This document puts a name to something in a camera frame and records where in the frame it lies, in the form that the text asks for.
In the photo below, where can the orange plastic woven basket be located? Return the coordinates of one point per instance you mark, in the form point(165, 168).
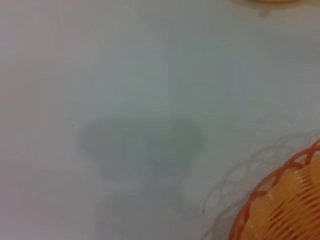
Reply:
point(292, 200)

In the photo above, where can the yellow banana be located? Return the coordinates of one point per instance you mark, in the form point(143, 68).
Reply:
point(270, 1)

